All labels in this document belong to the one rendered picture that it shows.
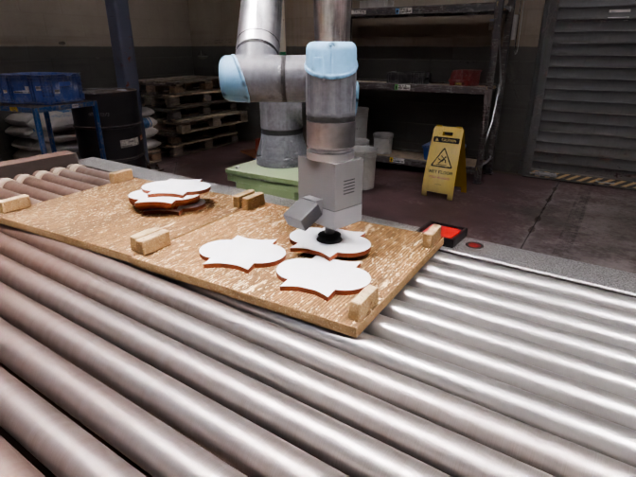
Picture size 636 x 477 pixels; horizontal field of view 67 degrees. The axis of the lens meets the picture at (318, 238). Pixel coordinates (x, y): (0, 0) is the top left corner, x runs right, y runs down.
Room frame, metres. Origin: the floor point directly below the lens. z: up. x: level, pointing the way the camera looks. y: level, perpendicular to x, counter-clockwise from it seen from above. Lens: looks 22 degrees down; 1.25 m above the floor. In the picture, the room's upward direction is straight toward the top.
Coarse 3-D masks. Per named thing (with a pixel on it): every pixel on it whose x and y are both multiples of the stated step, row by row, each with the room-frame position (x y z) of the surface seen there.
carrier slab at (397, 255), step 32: (224, 224) 0.86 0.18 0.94; (256, 224) 0.86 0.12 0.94; (288, 224) 0.86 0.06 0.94; (352, 224) 0.86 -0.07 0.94; (160, 256) 0.71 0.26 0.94; (192, 256) 0.71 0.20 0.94; (288, 256) 0.71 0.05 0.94; (384, 256) 0.71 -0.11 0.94; (416, 256) 0.71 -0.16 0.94; (224, 288) 0.61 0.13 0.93; (256, 288) 0.60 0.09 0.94; (384, 288) 0.60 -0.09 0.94; (320, 320) 0.52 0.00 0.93; (352, 320) 0.52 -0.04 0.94
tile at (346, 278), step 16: (320, 256) 0.69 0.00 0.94; (288, 272) 0.64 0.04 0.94; (304, 272) 0.64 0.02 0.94; (320, 272) 0.64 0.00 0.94; (336, 272) 0.64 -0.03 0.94; (352, 272) 0.64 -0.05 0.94; (288, 288) 0.59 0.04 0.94; (304, 288) 0.59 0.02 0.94; (320, 288) 0.59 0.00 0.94; (336, 288) 0.59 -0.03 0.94; (352, 288) 0.59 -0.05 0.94
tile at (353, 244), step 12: (312, 228) 0.79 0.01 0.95; (324, 228) 0.79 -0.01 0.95; (300, 240) 0.74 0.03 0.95; (312, 240) 0.74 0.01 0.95; (348, 240) 0.74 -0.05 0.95; (360, 240) 0.74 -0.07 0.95; (300, 252) 0.71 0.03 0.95; (312, 252) 0.70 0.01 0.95; (324, 252) 0.69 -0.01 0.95; (336, 252) 0.69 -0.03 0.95; (348, 252) 0.69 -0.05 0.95; (360, 252) 0.69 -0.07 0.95
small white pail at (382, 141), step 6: (378, 132) 5.47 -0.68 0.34; (384, 132) 5.48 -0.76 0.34; (390, 132) 5.44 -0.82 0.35; (378, 138) 5.31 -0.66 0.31; (384, 138) 5.27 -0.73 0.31; (390, 138) 5.29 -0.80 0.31; (378, 144) 5.31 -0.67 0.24; (384, 144) 5.28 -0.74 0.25; (390, 144) 5.31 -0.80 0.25; (378, 150) 5.30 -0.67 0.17; (384, 150) 5.28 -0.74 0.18; (390, 150) 5.32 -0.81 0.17
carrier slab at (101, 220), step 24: (96, 192) 1.08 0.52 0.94; (120, 192) 1.08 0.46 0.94; (216, 192) 1.08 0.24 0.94; (0, 216) 0.91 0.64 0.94; (24, 216) 0.91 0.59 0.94; (48, 216) 0.91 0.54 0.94; (72, 216) 0.91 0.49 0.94; (96, 216) 0.91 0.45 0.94; (120, 216) 0.91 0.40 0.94; (144, 216) 0.91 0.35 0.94; (168, 216) 0.91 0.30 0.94; (192, 216) 0.91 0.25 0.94; (216, 216) 0.91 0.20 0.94; (72, 240) 0.79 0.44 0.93; (96, 240) 0.78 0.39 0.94; (120, 240) 0.78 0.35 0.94
